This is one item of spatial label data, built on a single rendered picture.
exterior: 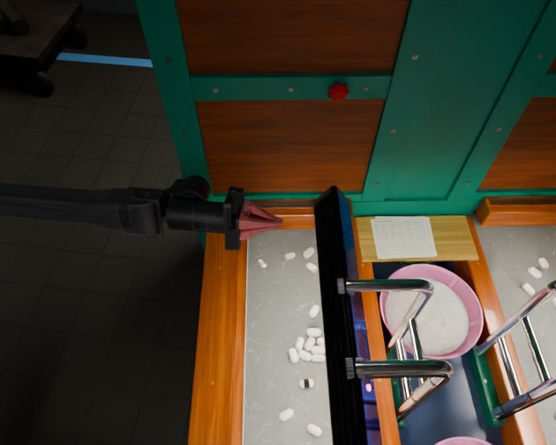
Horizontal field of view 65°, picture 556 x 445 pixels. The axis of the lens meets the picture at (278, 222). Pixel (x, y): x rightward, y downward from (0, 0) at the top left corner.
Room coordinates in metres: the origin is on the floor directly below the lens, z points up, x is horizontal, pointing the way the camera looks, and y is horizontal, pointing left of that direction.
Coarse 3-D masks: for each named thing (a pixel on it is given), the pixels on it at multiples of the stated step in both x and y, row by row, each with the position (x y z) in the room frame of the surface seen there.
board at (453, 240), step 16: (368, 224) 0.73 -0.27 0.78; (432, 224) 0.73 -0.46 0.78; (448, 224) 0.73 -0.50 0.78; (464, 224) 0.73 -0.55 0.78; (368, 240) 0.67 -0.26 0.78; (448, 240) 0.67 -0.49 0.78; (464, 240) 0.67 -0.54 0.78; (368, 256) 0.62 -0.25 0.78; (448, 256) 0.62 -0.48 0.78; (464, 256) 0.62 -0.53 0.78
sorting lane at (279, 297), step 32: (256, 256) 0.64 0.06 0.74; (256, 288) 0.54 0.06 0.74; (288, 288) 0.54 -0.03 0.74; (256, 320) 0.45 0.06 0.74; (288, 320) 0.45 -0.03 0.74; (320, 320) 0.45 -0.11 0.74; (256, 352) 0.36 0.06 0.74; (288, 352) 0.36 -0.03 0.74; (256, 384) 0.28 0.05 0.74; (288, 384) 0.28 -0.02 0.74; (320, 384) 0.28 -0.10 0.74; (256, 416) 0.21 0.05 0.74; (320, 416) 0.21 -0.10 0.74
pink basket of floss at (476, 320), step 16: (400, 272) 0.58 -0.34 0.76; (416, 272) 0.59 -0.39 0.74; (432, 272) 0.59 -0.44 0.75; (448, 272) 0.57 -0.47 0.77; (464, 288) 0.53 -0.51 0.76; (384, 304) 0.50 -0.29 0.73; (464, 304) 0.50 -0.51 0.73; (384, 320) 0.43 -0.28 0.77; (480, 320) 0.44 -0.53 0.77; (464, 352) 0.35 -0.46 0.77
